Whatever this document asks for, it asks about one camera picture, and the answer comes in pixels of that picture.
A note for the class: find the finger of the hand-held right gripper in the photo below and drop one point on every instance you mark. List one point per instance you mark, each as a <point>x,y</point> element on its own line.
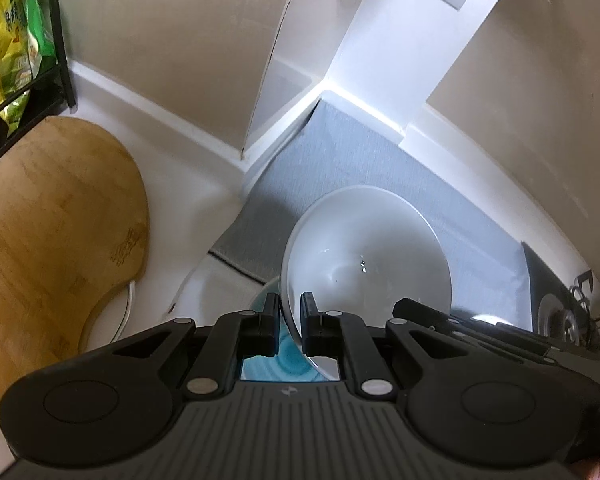
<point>455,322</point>

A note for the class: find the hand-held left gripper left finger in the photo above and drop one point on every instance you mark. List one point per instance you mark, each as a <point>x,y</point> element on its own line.
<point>266,327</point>

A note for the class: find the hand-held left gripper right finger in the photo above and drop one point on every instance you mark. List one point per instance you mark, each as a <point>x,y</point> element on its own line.
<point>311,325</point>

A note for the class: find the teal swirl bowl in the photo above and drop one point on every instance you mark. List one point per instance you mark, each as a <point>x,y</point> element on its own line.
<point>275,362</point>

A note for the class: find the cream round bowl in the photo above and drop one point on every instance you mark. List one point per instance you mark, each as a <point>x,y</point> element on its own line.
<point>215,295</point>

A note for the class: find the white bowl with blue pattern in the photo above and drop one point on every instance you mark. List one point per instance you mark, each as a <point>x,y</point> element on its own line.
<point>370,265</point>

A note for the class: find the metal gas burner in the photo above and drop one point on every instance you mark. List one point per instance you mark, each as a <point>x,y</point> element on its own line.
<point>562,322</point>

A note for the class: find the black pan support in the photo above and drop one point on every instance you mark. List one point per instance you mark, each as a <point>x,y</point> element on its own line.
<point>587,290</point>

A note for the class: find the grey mat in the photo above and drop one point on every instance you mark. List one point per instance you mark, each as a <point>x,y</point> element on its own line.
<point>370,160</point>

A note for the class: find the wooden cutting board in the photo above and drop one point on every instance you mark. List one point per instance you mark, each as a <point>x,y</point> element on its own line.
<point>50,240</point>

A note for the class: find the green snack packet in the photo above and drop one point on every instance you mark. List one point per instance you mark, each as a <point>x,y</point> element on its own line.
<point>36,20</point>

